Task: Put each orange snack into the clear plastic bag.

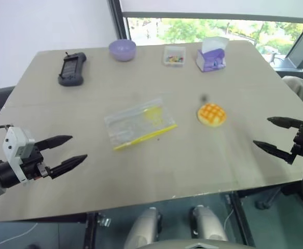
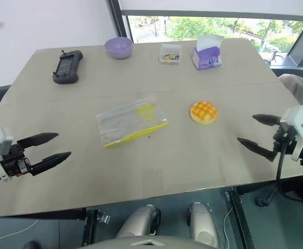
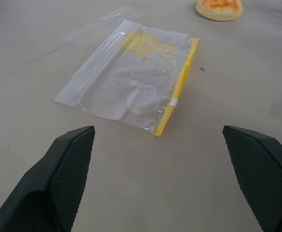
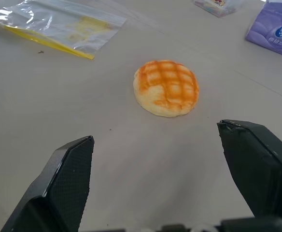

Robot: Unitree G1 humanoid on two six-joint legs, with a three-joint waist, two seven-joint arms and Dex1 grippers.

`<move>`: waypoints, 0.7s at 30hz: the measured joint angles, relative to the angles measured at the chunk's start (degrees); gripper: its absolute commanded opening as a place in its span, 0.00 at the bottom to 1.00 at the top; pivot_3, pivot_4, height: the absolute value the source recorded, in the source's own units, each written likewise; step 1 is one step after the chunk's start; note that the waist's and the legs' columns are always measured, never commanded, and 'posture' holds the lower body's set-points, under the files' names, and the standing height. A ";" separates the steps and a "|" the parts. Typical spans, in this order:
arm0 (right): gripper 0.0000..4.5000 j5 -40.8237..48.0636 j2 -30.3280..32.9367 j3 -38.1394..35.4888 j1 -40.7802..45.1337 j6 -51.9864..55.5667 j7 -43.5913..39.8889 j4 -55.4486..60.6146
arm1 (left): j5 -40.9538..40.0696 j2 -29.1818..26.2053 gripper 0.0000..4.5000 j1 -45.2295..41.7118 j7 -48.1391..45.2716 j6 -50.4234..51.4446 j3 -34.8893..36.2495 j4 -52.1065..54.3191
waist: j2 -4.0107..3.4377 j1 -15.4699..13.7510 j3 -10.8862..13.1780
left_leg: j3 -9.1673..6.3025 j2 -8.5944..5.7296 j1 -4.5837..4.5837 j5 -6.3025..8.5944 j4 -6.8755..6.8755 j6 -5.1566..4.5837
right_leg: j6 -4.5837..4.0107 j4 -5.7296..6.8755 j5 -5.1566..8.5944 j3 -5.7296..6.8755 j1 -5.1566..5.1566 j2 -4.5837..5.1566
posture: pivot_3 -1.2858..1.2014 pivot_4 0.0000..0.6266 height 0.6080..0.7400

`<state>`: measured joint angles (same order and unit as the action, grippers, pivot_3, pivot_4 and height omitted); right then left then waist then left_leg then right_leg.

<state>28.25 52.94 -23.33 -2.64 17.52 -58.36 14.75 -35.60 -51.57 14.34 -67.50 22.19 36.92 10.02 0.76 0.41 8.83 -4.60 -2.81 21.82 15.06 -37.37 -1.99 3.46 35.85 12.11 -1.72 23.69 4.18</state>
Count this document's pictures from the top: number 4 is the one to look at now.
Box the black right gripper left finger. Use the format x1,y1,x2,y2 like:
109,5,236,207
0,135,95,232

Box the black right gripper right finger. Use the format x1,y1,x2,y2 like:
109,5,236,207
216,119,282,219

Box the orange melon bun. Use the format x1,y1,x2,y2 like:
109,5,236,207
133,59,200,118

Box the clear zip bag yellow strip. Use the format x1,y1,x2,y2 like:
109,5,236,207
0,0,127,60

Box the purple tissue pack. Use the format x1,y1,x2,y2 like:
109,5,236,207
245,0,282,58

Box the clear box colourful small items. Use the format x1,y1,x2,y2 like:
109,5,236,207
193,0,245,18

